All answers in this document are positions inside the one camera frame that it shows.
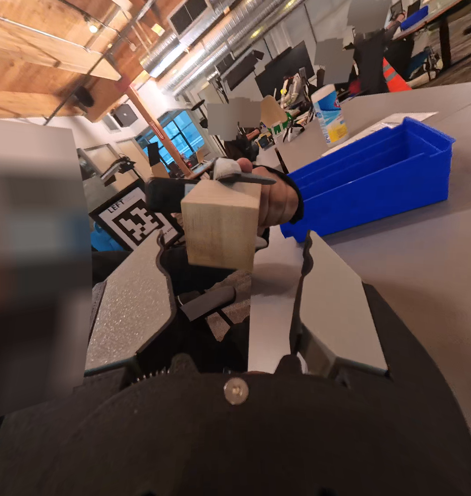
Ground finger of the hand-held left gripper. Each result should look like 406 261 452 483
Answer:
213 157 242 180

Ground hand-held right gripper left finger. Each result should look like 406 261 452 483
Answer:
84 230 177 376

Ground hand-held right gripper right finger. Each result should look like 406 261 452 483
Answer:
290 229 389 378

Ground large natural wooden cube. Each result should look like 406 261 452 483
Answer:
180 180 262 273

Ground blue plastic bin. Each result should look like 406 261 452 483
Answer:
280 117 457 244

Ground person's left forearm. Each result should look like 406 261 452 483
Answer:
160 232 270 296

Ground wooden-top standing desk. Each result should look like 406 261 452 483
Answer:
390 0 471 71

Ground person's left hand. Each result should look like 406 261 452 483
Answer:
235 157 298 228

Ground white sign board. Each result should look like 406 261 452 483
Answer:
88 185 184 252

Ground diagonal support beam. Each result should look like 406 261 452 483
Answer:
124 87 192 177

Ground small wooden document stand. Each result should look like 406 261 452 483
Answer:
260 95 291 137

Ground person's torso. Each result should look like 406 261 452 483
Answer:
91 250 252 373

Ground wipes canister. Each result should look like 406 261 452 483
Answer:
311 85 350 148

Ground white paper sheets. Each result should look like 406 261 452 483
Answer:
320 111 439 158

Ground orange traffic cone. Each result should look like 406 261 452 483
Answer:
382 57 413 94

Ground small blue storage bin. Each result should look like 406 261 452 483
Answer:
400 5 431 32

